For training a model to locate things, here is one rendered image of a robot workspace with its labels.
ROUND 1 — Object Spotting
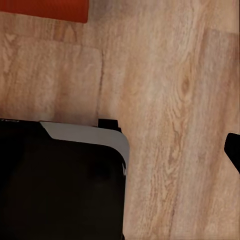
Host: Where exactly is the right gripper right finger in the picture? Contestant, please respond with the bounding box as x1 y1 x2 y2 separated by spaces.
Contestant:
224 132 240 173

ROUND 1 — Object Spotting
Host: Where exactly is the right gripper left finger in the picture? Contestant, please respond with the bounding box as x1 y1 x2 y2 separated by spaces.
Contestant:
0 133 26 193

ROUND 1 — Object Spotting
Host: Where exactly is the storage box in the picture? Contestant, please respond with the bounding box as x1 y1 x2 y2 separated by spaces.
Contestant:
0 0 90 24

